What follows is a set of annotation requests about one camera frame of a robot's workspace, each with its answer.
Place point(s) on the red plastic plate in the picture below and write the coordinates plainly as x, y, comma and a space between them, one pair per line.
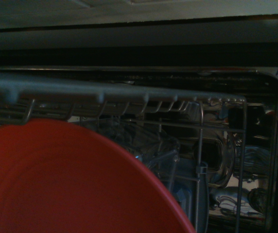
68, 182

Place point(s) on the grey dishwasher spray tube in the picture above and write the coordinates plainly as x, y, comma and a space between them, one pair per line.
202, 199

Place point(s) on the stainless steel dishwasher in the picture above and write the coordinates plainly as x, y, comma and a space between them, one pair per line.
253, 170

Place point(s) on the clear glass container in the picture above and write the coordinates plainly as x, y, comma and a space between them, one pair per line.
158, 150

